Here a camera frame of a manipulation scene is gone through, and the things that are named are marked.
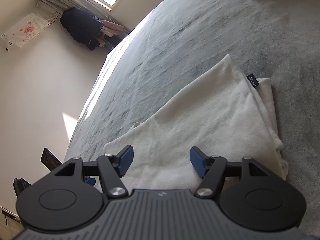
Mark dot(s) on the black smartphone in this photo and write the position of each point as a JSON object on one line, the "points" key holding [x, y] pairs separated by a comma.
{"points": [[49, 160]]}

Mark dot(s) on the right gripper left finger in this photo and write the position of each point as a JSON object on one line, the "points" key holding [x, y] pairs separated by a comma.
{"points": [[110, 169]]}

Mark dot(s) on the hanging dark clothes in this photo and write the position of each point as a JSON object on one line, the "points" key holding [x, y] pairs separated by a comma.
{"points": [[86, 29]]}

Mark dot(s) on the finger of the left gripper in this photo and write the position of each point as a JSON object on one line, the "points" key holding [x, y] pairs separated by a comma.
{"points": [[90, 181]]}

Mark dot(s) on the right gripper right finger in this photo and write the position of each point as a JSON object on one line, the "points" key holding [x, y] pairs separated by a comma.
{"points": [[213, 171]]}

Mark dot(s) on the grey bed blanket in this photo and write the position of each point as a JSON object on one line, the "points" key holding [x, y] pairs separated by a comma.
{"points": [[182, 39]]}

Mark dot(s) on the wall air conditioner cover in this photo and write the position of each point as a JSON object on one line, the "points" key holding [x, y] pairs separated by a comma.
{"points": [[23, 31]]}

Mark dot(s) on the white cream sweatshirt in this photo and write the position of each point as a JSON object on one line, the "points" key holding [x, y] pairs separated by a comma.
{"points": [[221, 113]]}

